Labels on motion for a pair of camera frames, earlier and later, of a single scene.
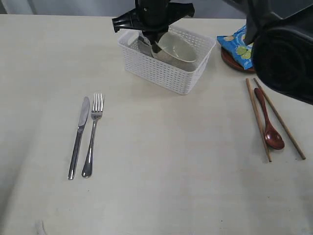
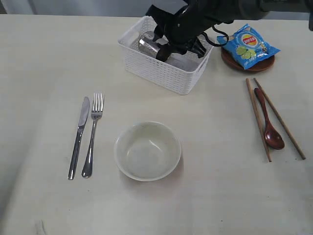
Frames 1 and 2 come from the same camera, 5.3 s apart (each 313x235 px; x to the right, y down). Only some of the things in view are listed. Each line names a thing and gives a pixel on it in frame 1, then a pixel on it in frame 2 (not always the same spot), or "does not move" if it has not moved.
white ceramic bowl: [176, 51] -> [147, 151]
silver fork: [97, 110] does not move
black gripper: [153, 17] -> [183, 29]
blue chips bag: [236, 43] does not move
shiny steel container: [144, 45] does not move
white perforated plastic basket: [177, 80] does not move
